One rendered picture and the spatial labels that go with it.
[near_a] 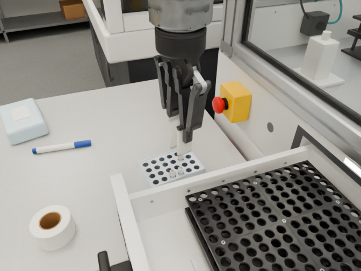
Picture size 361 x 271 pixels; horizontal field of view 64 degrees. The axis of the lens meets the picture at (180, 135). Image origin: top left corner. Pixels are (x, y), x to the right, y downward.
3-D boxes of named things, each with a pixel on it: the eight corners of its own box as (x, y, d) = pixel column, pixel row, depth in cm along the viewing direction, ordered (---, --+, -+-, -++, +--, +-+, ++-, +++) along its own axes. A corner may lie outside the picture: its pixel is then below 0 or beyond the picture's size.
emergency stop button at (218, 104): (217, 118, 67) (218, 102, 64) (210, 108, 70) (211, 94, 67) (229, 115, 68) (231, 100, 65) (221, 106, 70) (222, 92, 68)
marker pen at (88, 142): (33, 155, 71) (31, 150, 70) (34, 151, 72) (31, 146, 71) (91, 147, 73) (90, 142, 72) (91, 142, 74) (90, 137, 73)
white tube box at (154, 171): (152, 200, 60) (151, 187, 58) (138, 173, 66) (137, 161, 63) (204, 180, 64) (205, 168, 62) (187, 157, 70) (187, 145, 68)
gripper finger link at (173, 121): (170, 120, 52) (168, 118, 52) (171, 149, 56) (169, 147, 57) (184, 114, 53) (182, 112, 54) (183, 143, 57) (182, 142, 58)
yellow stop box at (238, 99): (228, 125, 67) (232, 98, 63) (215, 109, 72) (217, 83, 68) (247, 120, 69) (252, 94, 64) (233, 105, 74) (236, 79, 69)
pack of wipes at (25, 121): (50, 134, 77) (45, 120, 74) (11, 147, 73) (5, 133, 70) (37, 108, 87) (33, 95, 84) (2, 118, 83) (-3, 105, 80)
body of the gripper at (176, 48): (143, 20, 43) (147, 77, 48) (173, 37, 37) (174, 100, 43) (186, 12, 46) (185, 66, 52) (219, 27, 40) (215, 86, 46)
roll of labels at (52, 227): (39, 257, 50) (31, 245, 48) (33, 227, 55) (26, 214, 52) (80, 239, 53) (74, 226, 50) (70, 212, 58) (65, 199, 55)
